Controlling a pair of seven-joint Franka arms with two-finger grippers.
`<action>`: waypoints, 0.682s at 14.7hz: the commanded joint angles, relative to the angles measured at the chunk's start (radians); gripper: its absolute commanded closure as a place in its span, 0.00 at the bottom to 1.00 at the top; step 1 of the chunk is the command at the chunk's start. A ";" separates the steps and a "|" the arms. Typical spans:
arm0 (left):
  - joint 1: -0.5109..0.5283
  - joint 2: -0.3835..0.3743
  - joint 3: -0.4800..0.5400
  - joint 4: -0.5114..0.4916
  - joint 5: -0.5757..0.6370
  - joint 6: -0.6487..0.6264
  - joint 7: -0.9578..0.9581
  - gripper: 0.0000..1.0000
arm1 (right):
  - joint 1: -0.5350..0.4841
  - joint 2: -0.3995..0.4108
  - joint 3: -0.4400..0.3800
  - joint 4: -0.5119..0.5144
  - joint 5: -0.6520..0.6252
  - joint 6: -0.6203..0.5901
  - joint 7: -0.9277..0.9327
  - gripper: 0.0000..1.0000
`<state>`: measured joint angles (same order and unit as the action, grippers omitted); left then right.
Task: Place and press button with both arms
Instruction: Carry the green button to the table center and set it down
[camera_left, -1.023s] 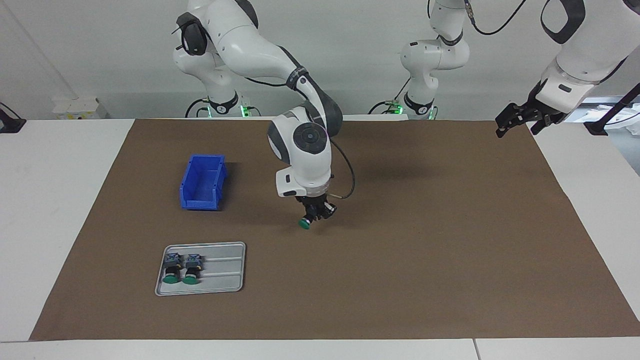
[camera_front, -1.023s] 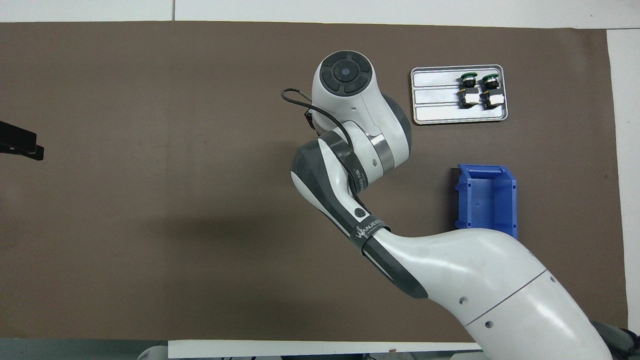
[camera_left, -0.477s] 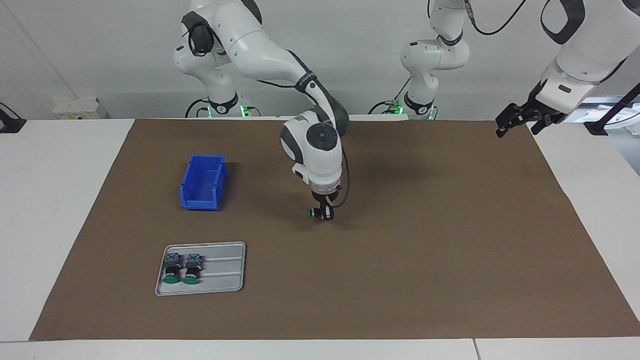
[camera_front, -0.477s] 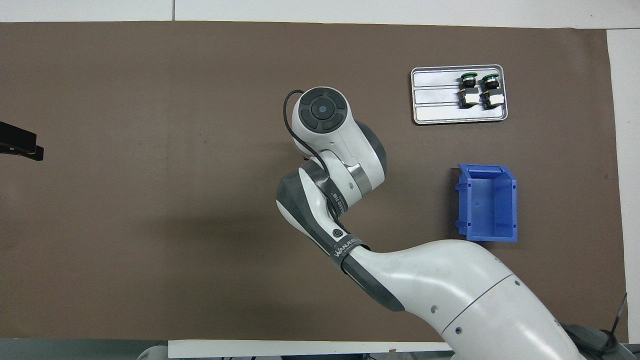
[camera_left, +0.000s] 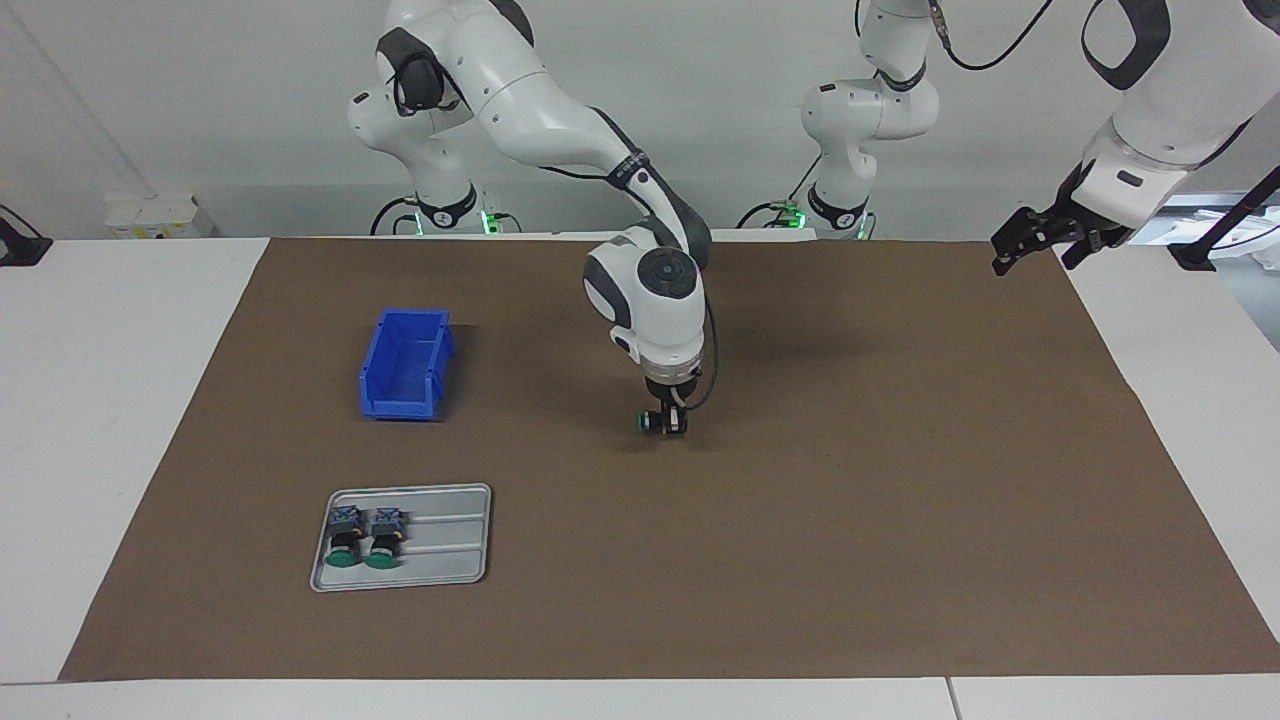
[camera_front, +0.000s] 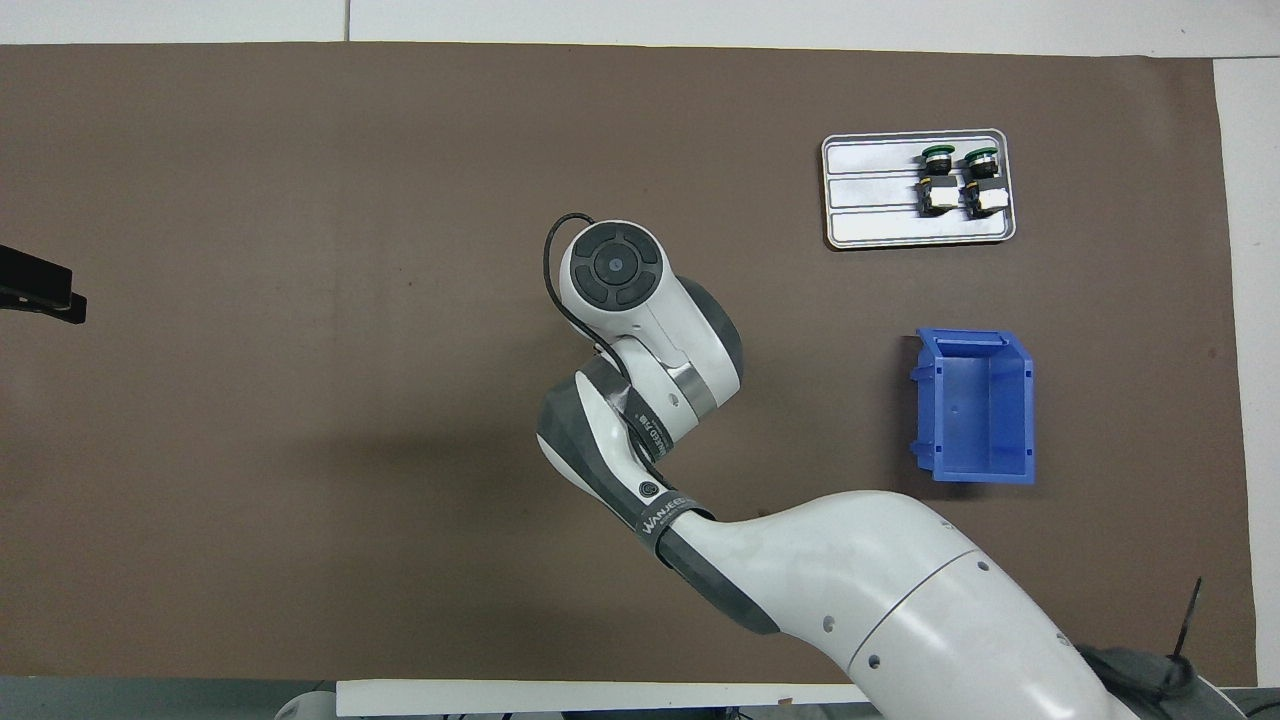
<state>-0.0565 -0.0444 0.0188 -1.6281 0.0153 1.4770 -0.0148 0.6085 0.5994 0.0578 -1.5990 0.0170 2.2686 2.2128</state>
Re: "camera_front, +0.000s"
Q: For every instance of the white rounded object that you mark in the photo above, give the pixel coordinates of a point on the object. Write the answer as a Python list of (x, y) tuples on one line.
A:
[(305, 708)]

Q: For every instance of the green push button switch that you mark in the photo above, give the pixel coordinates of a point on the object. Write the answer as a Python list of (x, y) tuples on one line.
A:
[(985, 185), (938, 185)]

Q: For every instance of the brown table mat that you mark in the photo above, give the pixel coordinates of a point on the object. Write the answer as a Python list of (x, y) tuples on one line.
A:
[(300, 450)]

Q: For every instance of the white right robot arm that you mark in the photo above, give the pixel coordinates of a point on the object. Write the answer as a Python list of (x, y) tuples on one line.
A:
[(880, 580)]

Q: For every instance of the blue plastic storage bin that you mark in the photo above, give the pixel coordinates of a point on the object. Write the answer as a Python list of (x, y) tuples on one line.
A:
[(980, 410)]

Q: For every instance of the silver metal tray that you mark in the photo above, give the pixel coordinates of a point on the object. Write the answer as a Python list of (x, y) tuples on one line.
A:
[(870, 215)]

